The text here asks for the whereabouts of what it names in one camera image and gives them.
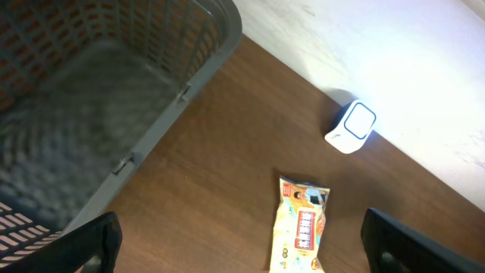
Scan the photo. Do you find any grey plastic mesh basket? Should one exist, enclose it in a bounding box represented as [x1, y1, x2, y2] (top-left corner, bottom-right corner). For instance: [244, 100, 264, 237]
[1, 0, 242, 271]

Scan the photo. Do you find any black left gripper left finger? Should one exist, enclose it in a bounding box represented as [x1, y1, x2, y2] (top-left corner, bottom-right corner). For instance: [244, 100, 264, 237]
[1, 212, 123, 273]

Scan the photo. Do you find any yellow snack bag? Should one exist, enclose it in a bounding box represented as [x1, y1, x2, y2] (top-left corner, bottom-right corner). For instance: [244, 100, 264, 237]
[269, 177, 330, 273]

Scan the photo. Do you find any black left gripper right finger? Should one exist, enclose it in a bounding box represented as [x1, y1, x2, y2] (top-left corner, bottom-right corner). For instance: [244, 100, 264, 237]
[361, 208, 484, 273]

